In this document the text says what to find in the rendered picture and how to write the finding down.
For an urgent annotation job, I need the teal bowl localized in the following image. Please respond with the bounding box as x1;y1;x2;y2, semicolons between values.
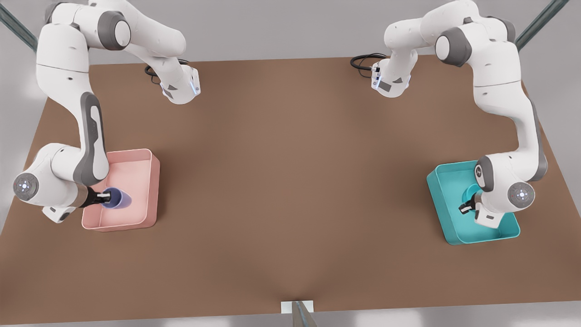
461;183;482;213

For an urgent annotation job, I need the blue cup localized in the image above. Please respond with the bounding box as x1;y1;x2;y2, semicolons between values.
101;188;133;210

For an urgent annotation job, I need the teal box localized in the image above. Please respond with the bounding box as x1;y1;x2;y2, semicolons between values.
426;160;521;246

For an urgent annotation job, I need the pink box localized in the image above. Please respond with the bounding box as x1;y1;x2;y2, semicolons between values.
82;149;161;233

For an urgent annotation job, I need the black cable loop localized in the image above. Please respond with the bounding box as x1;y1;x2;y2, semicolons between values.
144;59;190;85
350;53;388;71

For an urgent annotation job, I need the silver frame post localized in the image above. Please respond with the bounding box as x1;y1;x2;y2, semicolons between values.
0;6;38;52
515;0;571;51
291;301;319;327

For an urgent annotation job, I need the white post foot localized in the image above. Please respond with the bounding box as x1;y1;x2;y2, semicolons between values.
281;300;315;314

